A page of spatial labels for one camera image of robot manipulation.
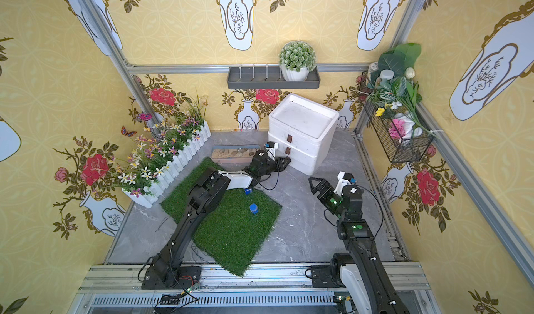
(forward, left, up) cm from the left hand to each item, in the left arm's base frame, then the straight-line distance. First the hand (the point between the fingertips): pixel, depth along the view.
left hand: (285, 157), depth 104 cm
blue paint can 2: (-26, +16, -1) cm, 31 cm away
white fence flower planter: (-21, +61, +3) cm, 64 cm away
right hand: (-22, -12, +13) cm, 28 cm away
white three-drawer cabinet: (-1, -6, +20) cm, 21 cm away
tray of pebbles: (+4, +26, -1) cm, 27 cm away
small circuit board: (-56, +43, -7) cm, 71 cm away
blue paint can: (-18, +18, -1) cm, 26 cm away
